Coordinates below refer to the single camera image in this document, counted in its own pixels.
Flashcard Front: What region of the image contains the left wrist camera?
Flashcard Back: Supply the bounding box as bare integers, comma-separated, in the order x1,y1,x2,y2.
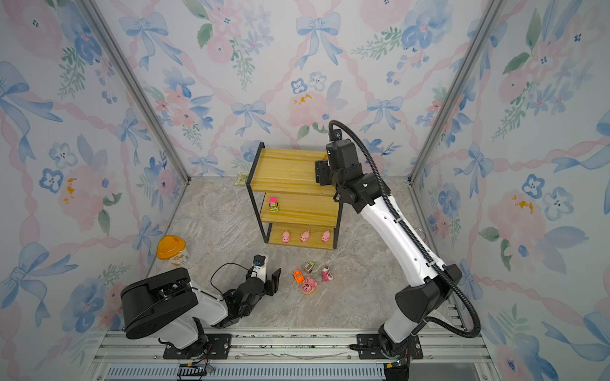
251,255,267,283

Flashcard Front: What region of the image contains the wooden three-tier shelf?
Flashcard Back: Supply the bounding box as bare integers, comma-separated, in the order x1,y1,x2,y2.
246,142,342,250

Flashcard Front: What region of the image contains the pink pig toy on shelf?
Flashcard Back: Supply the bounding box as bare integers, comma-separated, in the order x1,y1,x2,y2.
321,230,330,243

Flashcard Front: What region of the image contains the orange lid plastic jar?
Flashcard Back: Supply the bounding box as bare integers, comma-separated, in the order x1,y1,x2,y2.
157,235,190,267

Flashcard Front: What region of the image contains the pink green toy car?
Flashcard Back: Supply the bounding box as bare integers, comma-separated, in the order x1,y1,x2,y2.
268,197,279,213

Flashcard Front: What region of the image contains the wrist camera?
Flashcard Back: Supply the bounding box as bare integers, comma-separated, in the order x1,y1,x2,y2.
326,128,342,156
251,255,267,283

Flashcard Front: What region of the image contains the pink bear donut toy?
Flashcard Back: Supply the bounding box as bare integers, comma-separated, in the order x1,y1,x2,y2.
300,277,318,295

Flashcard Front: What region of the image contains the pink bear cream toy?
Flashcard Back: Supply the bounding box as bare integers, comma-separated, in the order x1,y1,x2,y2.
321,266,334,283

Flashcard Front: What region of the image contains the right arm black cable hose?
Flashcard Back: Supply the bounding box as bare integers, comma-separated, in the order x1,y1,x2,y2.
327,120,482,339

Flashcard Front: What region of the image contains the small green packet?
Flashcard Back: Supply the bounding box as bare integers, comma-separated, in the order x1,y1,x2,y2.
235,172,249,187

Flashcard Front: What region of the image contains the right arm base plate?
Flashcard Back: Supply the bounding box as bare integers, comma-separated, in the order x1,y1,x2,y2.
349,333,424,361

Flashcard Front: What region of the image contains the green box toy truck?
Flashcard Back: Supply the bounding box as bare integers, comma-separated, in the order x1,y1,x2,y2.
303,261,315,274

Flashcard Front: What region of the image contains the orange toy truck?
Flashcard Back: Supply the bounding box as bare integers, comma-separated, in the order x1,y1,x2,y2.
293,270,304,284

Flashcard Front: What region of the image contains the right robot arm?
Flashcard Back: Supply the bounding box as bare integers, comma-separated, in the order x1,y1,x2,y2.
315,139,462,358

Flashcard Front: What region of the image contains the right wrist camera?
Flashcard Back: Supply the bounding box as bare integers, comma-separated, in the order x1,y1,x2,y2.
326,128,342,156

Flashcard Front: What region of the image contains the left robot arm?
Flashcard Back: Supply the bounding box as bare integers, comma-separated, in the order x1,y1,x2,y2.
121,265,281,350

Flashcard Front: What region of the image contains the pink pig toy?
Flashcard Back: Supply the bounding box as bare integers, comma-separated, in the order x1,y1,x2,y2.
321,230,330,243
300,231,311,243
281,230,291,244

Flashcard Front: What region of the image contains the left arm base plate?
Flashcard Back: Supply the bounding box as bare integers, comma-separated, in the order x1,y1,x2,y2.
163,333,233,360

